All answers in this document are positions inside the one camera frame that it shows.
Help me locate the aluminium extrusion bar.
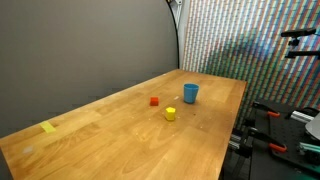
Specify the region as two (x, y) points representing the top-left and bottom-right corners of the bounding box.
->
(290, 111), (313, 123)

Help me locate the blue plastic cup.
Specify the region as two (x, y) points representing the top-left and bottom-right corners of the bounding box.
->
(184, 83), (199, 104)

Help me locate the black orange clamp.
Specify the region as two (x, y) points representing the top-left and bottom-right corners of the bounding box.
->
(248, 127), (287, 153)
(252, 101), (280, 117)

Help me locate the upper black orange clamp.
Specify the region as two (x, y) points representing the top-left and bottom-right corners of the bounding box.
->
(252, 101), (280, 117)

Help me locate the yellow block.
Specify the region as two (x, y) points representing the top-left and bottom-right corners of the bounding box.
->
(165, 107), (176, 121)

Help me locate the black camera on stand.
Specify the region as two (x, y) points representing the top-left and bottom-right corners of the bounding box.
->
(281, 28), (320, 60)

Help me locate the lower black orange clamp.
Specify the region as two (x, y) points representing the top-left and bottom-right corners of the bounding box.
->
(248, 127), (287, 153)

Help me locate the black cable on wall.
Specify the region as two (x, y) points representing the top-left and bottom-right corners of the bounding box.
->
(165, 0), (181, 70)

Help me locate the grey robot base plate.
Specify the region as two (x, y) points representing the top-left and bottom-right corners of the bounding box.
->
(305, 113), (320, 140)

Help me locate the red cube block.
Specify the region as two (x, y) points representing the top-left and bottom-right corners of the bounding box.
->
(150, 97), (159, 106)

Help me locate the black perforated mounting board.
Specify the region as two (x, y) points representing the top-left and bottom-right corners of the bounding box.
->
(249, 100), (320, 180)

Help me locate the yellow tape strip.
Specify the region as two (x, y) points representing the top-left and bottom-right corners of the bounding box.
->
(40, 121), (56, 133)

